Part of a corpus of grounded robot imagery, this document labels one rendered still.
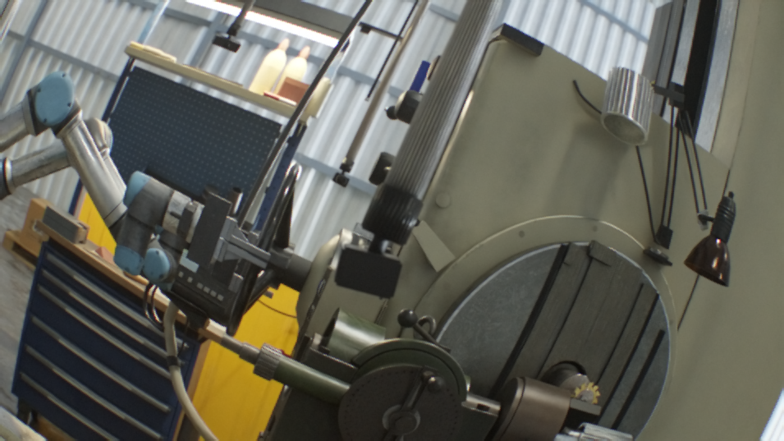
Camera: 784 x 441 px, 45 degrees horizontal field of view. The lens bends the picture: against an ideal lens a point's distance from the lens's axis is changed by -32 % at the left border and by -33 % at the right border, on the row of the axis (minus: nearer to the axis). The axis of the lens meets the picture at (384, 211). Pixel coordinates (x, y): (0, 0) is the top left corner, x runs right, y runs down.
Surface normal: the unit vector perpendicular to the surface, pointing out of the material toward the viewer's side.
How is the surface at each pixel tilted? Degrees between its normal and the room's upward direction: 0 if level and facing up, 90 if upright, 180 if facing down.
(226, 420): 90
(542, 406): 54
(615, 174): 90
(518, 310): 90
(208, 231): 90
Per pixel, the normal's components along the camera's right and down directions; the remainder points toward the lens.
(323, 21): 0.24, -0.50
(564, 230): 0.09, 0.00
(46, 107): 0.39, 0.04
